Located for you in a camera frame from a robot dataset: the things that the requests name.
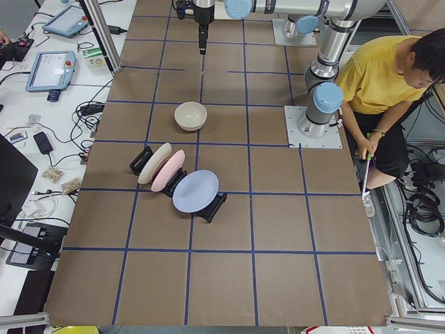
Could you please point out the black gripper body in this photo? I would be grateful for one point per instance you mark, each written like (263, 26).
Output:
(202, 14)

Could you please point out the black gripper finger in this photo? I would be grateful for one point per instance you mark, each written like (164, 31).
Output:
(202, 38)

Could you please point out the cream ceramic bowl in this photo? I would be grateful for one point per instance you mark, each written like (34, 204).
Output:
(190, 116)

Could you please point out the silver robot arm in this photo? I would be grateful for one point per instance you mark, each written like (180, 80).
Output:
(325, 97)

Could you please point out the green white small box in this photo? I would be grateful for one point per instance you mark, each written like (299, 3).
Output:
(93, 57)

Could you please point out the cream plate in rack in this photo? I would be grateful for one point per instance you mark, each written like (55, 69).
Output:
(154, 163)

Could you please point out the blue teach pendant far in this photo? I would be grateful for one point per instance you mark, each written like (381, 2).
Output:
(67, 23)

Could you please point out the blue teach pendant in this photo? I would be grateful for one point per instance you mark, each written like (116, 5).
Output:
(67, 23)
(52, 70)

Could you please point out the black power brick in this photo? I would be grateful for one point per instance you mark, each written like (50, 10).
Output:
(91, 109)

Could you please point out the blue teach pendant near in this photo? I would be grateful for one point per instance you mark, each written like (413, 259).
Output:
(52, 70)

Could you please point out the lavender plate in rack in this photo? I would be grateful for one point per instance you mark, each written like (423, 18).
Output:
(196, 191)

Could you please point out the person in yellow shirt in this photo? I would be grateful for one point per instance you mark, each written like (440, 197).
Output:
(380, 82)

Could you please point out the black dish rack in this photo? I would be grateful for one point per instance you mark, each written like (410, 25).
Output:
(207, 213)

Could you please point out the black power adapter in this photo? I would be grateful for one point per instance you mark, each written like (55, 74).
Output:
(43, 143)

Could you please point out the black monitor stand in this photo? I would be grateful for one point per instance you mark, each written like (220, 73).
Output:
(38, 245)

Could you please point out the aluminium frame post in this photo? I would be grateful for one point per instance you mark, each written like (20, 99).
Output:
(101, 31)

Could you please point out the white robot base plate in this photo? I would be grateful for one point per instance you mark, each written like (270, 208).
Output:
(302, 133)

